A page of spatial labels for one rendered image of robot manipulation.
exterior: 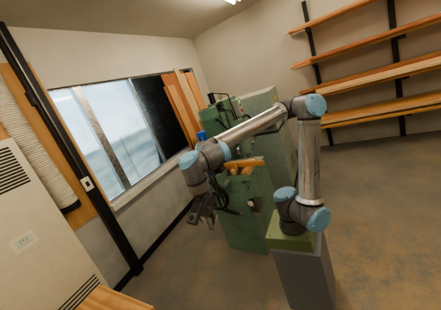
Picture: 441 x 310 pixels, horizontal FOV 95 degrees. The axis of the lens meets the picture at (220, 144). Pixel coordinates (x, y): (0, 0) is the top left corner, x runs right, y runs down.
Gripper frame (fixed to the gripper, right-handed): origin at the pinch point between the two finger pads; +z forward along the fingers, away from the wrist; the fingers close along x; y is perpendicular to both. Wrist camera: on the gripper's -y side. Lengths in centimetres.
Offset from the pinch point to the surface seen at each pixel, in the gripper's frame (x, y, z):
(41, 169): 155, 1, -32
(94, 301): 108, -27, 63
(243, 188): 24, 79, 35
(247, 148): 27, 111, 11
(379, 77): -99, 281, 0
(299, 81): 5, 334, -11
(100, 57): 184, 114, -117
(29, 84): 171, 30, -98
